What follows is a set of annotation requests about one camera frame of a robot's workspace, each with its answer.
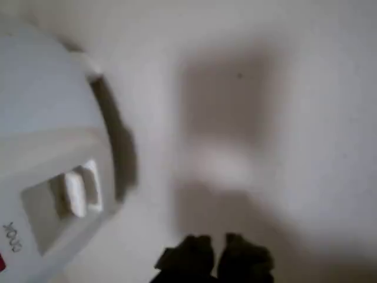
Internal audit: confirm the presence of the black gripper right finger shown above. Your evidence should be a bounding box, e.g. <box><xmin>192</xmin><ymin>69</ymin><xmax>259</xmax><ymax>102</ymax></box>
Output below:
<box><xmin>217</xmin><ymin>232</ymin><xmax>275</xmax><ymax>283</ymax></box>

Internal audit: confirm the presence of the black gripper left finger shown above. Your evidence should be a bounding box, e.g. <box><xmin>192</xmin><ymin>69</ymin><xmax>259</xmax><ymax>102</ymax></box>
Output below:
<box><xmin>150</xmin><ymin>234</ymin><xmax>217</xmax><ymax>283</ymax></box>

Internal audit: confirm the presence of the white rice cooker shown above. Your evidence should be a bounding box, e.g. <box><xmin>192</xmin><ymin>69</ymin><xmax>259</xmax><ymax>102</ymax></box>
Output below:
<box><xmin>0</xmin><ymin>17</ymin><xmax>139</xmax><ymax>283</ymax></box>

